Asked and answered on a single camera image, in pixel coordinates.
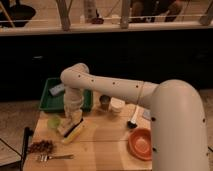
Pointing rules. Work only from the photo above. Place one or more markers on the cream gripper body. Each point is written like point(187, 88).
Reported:
point(74, 116)

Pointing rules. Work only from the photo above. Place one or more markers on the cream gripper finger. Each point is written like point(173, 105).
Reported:
point(65, 127)

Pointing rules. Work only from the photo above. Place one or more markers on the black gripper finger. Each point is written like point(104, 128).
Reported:
point(73, 128)

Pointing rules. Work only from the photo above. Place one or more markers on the blue grey eraser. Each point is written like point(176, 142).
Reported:
point(54, 91)

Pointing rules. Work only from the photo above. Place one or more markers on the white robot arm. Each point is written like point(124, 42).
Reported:
point(178, 123)

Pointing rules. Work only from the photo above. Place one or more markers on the green plastic cup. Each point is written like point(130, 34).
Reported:
point(53, 122)

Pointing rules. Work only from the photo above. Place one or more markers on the dark metal cup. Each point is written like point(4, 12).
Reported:
point(104, 102)

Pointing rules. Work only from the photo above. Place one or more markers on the yellow banana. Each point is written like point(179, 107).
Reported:
point(74, 135)

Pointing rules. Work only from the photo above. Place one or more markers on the green plastic tray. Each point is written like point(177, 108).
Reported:
point(54, 104)

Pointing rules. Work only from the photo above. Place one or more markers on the brown grape bunch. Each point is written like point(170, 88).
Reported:
point(43, 146)

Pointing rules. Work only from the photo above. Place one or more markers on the silver fork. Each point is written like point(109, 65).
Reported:
point(45, 157)

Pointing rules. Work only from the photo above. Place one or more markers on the black table clamp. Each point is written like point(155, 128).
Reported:
point(27, 134)

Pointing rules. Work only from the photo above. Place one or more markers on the white round container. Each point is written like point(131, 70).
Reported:
point(116, 105)

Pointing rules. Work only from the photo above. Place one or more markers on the white black brush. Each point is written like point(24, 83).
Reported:
point(131, 124)

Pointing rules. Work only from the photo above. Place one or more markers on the orange bowl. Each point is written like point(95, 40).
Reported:
point(139, 144)

